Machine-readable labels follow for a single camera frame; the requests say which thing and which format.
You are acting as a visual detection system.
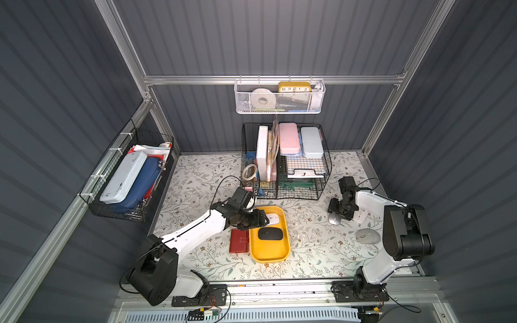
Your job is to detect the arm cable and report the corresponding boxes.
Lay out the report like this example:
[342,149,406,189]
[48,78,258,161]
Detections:
[207,174,243,211]
[355,177,382,192]

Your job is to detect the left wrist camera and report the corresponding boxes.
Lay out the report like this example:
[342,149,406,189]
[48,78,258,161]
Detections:
[244,191,257,210]

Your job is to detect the white paper stack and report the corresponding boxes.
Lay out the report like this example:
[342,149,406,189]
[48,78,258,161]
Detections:
[287,169,325,179]

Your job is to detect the black wire desk organizer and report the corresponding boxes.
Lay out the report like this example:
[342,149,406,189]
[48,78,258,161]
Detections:
[241,123,333,201]

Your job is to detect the small white mouse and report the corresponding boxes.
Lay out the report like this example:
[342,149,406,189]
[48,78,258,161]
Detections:
[353,208,369,225]

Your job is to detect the white case in basket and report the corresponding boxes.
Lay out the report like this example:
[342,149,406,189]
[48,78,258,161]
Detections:
[99,151,148,204]

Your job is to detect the red wallet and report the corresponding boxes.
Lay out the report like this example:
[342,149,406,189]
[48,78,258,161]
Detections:
[229,229,249,254]

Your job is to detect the pink pencil case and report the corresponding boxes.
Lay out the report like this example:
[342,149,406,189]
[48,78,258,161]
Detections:
[279,122,301,155]

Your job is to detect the white tape roll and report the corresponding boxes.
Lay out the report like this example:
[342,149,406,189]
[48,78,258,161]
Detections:
[250,88,277,110]

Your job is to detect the silver computer mouse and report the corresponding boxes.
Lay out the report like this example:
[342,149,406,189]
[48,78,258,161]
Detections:
[328,213,341,226]

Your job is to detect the black computer mouse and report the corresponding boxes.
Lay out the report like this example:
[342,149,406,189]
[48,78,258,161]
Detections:
[258,227,284,241]

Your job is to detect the white book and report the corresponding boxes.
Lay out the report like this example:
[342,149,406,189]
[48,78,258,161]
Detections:
[256,125,269,181]

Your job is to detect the tape roll in organizer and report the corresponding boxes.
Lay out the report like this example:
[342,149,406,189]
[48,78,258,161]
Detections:
[241,163,258,181]

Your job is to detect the navy blue pouch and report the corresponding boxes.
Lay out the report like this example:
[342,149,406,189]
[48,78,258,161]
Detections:
[112,157,162,213]

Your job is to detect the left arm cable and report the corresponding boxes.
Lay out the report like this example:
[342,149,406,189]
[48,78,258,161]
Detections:
[207,174,243,211]

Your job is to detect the white computer mouse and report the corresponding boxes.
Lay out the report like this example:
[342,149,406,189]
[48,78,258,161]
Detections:
[266,213,280,226]

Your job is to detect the black wall wire basket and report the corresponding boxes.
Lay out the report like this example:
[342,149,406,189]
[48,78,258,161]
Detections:
[79,121,174,222]

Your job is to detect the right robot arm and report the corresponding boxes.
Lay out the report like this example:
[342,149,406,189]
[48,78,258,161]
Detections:
[328,176,435,299]

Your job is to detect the white hanging mesh basket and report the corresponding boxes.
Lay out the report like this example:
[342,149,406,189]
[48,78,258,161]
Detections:
[234,78,327,114]

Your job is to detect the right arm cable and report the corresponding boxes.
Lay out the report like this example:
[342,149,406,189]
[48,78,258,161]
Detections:
[355,177,382,192]

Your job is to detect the grey round mouse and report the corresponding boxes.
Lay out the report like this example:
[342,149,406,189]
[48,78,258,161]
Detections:
[355,228,382,245]

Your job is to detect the yellow storage box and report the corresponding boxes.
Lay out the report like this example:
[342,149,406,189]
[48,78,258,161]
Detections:
[250,205,291,263]

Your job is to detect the light blue pencil case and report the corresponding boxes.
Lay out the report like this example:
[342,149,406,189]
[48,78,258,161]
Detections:
[300,127,324,159]

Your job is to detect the metal base rail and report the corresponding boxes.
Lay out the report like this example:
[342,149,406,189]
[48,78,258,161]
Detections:
[108,276,459,322]

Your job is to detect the yellow clock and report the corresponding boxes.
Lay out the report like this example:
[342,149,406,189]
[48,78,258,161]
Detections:
[278,81,312,93]

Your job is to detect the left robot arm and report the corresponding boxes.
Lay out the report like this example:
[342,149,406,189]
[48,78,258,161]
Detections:
[126,187,270,306]

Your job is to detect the green cloth bag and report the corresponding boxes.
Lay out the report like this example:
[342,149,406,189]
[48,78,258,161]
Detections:
[279,180,317,191]

